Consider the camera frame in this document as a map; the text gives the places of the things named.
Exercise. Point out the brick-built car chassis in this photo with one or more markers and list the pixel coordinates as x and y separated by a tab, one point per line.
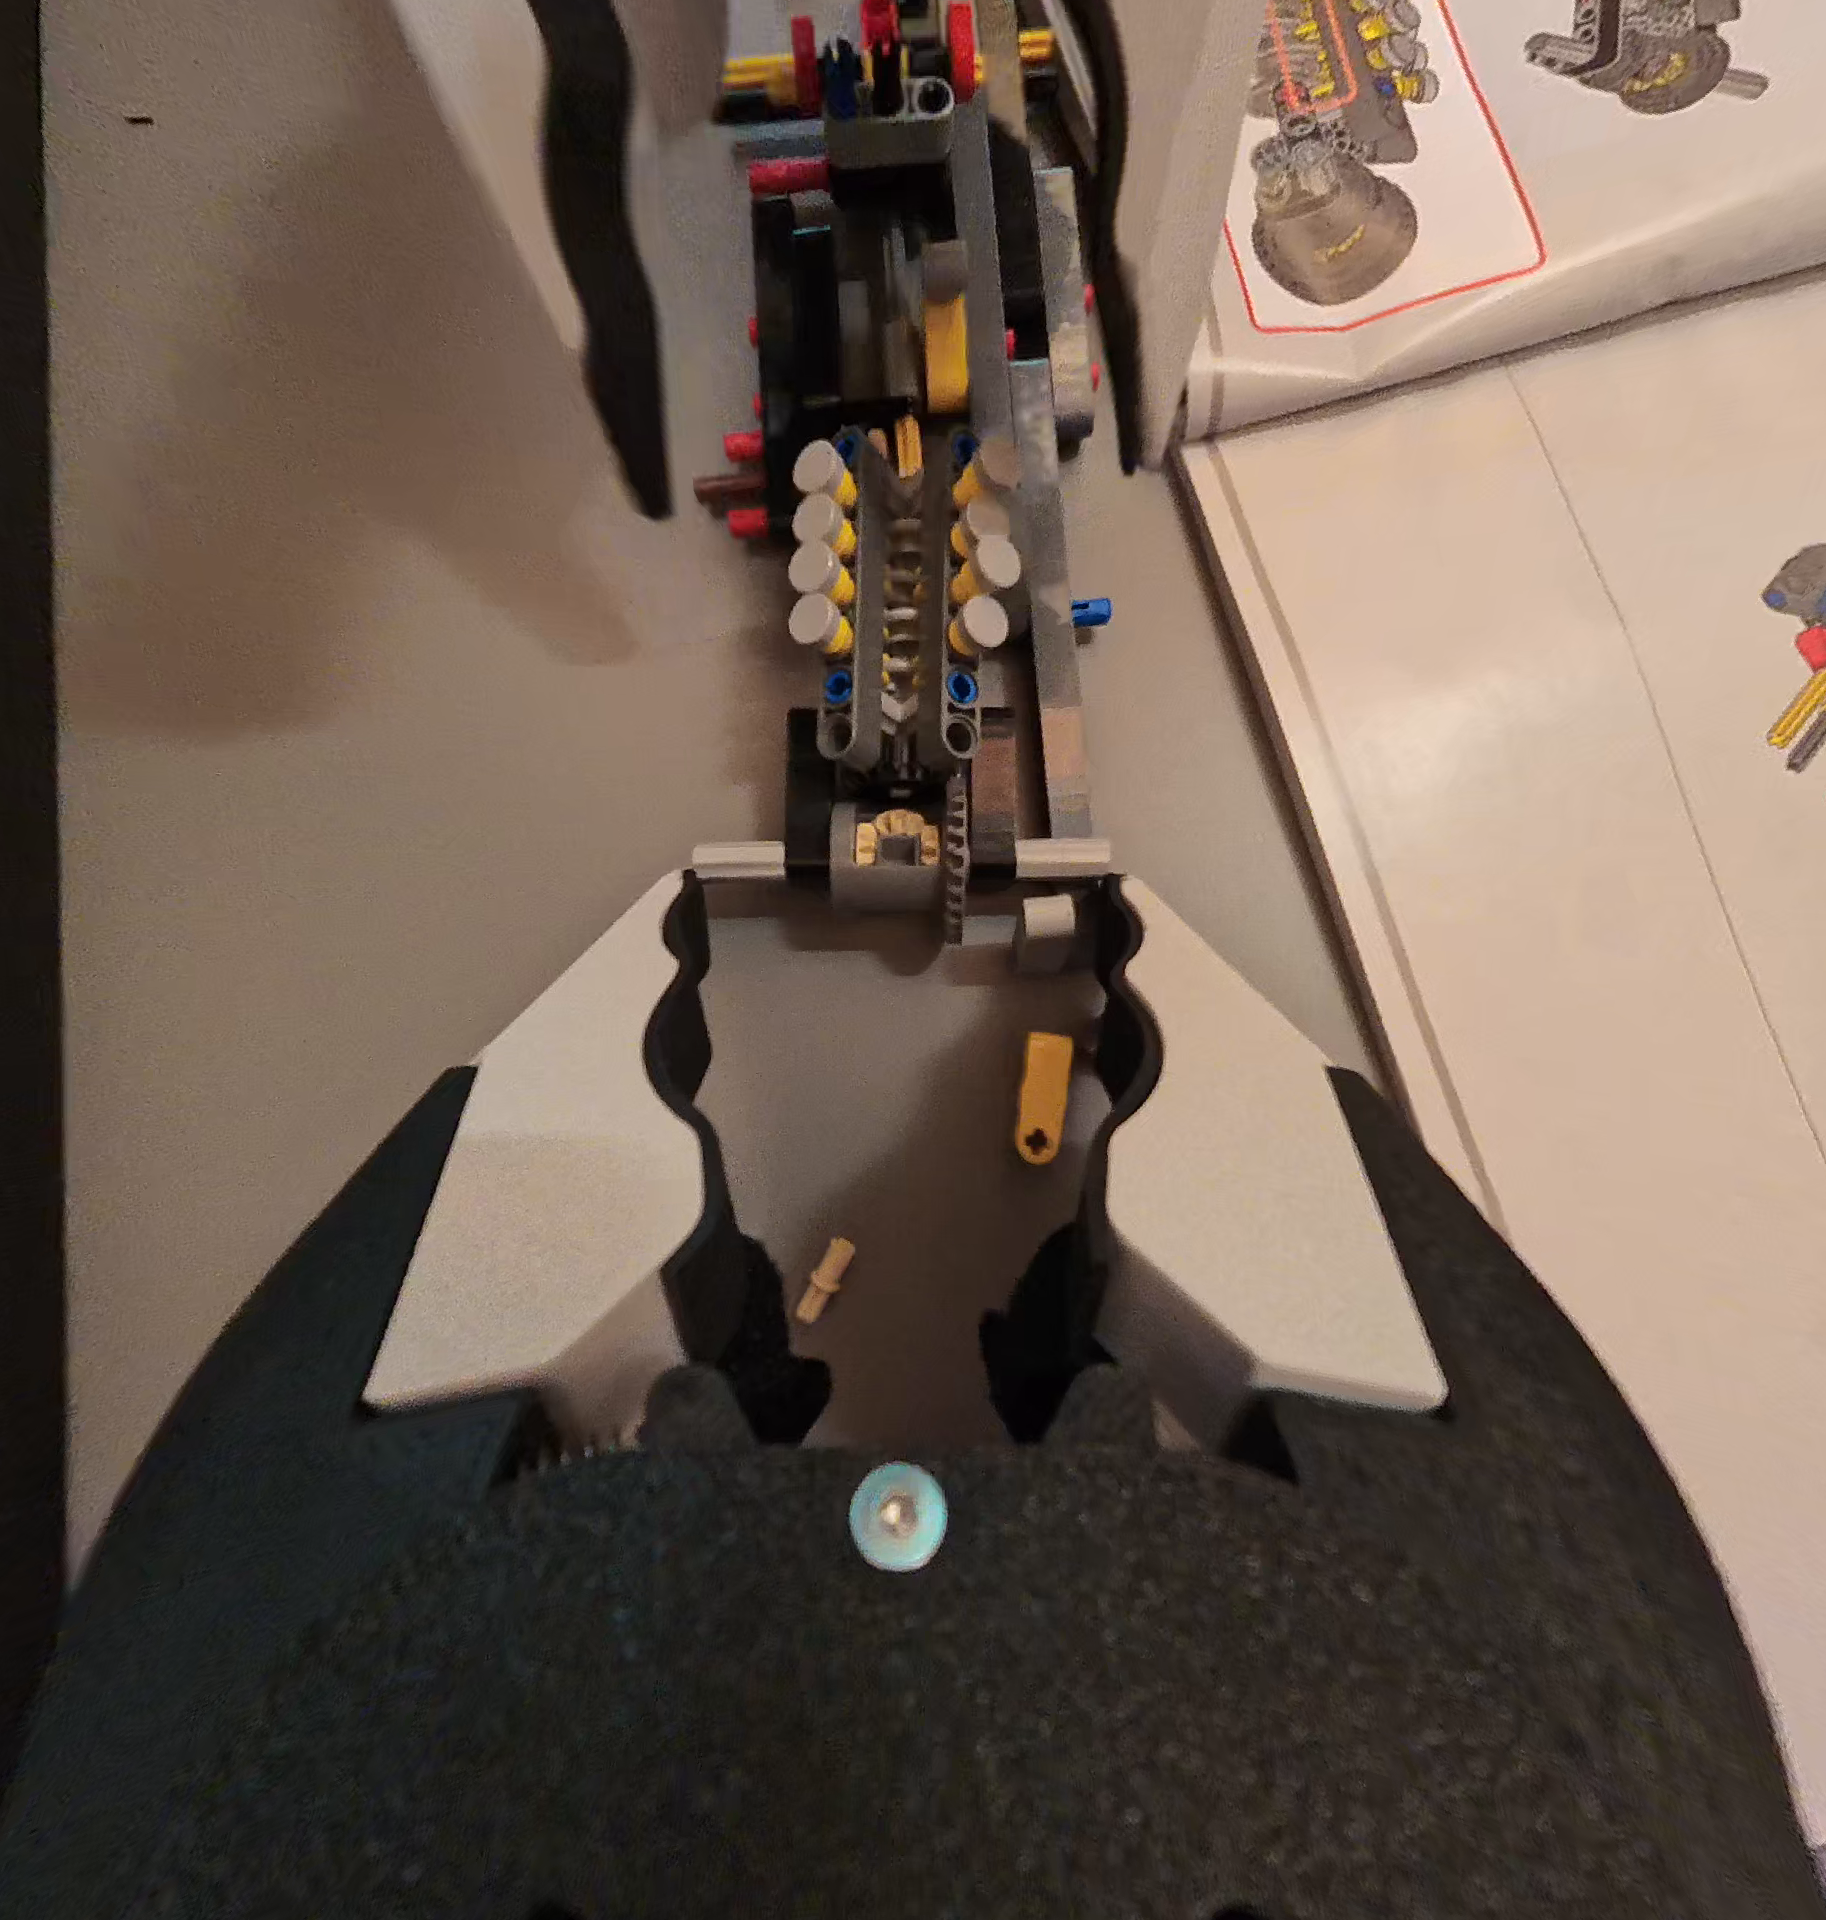
1002	299

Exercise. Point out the yellow toy liftarm piece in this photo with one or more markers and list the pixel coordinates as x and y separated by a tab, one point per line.
1044	1088

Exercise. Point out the tan connector pin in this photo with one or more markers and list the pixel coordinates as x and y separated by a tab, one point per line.
822	1284

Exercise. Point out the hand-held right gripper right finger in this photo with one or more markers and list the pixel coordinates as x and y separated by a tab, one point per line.
1254	1202

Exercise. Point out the building instruction booklet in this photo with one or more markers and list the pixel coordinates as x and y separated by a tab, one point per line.
1532	753

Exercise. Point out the brick-built engine block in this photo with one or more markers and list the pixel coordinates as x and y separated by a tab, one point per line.
896	602

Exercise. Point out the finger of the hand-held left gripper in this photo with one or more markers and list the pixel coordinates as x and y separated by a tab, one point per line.
491	117
1186	180

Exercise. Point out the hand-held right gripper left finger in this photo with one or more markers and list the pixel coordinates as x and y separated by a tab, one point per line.
540	1202

